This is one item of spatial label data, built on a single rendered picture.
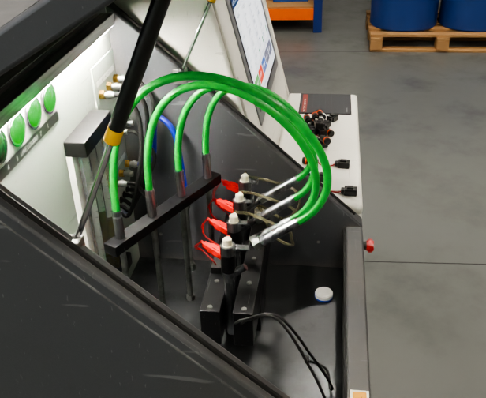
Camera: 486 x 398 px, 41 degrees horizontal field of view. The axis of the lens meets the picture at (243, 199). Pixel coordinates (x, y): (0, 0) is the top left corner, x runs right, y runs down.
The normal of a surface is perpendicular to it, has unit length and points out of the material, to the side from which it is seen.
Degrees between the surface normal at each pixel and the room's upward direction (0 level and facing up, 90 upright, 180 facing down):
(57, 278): 90
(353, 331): 0
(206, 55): 90
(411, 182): 0
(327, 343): 0
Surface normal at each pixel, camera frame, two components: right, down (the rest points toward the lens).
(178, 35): -0.13, 0.51
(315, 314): -0.03, -0.86
